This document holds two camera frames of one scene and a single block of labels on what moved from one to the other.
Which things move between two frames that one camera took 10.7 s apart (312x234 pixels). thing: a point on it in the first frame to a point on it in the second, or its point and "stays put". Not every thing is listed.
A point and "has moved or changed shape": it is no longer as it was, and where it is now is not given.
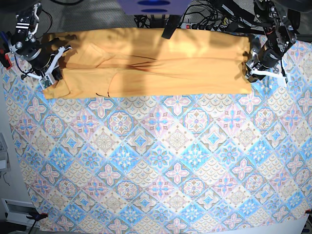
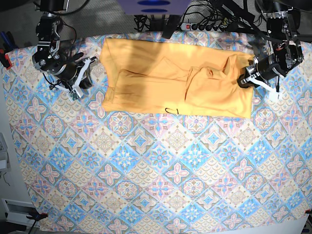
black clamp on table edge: [172, 23] stays put
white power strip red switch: [203, 27] stays put
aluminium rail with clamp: [22, 213] stays put
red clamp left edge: [8, 62] stays put
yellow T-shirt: [142, 63] has moved or changed shape
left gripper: [38, 58] to [67, 69]
